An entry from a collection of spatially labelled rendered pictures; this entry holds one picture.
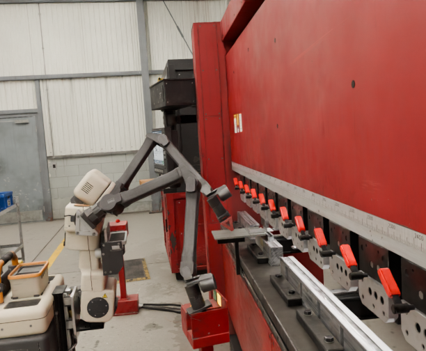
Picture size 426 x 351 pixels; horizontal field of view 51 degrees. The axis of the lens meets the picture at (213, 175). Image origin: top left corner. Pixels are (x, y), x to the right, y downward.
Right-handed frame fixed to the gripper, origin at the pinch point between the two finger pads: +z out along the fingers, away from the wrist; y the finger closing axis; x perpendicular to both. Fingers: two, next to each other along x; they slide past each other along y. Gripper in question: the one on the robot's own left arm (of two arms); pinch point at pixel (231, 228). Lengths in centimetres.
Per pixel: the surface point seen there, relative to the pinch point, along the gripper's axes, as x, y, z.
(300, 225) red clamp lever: -20, -90, -11
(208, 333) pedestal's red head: 31, -54, 18
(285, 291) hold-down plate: -4, -66, 16
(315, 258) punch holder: -17, -96, -1
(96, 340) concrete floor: 135, 109, 44
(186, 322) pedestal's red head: 38, -46, 12
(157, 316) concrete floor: 94, 145, 66
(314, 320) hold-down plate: -7, -94, 17
